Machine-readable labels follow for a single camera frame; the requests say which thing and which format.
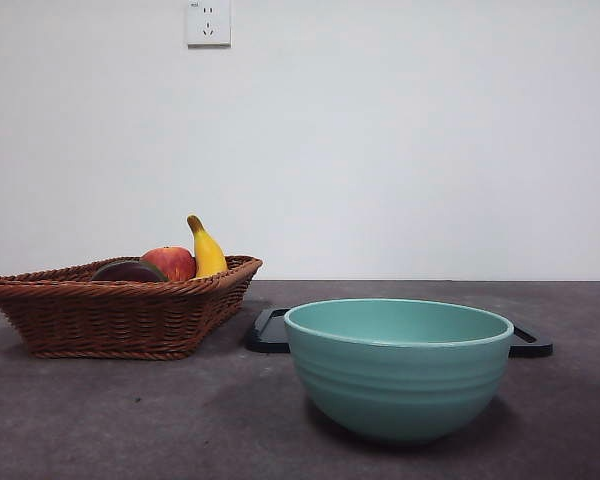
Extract teal ribbed bowl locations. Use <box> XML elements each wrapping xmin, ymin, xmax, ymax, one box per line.
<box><xmin>282</xmin><ymin>298</ymin><xmax>516</xmax><ymax>447</ymax></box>

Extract dark red plum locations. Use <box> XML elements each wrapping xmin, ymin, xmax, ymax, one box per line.
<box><xmin>90</xmin><ymin>261</ymin><xmax>159</xmax><ymax>283</ymax></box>

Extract yellow banana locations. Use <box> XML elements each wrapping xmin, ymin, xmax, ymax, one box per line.
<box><xmin>186</xmin><ymin>214</ymin><xmax>230</xmax><ymax>279</ymax></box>

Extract black rectangular tray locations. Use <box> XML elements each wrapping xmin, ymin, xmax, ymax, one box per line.
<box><xmin>244</xmin><ymin>307</ymin><xmax>555</xmax><ymax>359</ymax></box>

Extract red apple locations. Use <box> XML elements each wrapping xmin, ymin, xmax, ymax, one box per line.
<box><xmin>140</xmin><ymin>245</ymin><xmax>198</xmax><ymax>283</ymax></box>

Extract brown wicker basket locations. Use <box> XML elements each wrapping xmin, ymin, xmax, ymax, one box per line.
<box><xmin>0</xmin><ymin>255</ymin><xmax>264</xmax><ymax>361</ymax></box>

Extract white wall socket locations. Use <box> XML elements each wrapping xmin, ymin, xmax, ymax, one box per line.
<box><xmin>187</xmin><ymin>0</ymin><xmax>233</xmax><ymax>50</ymax></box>

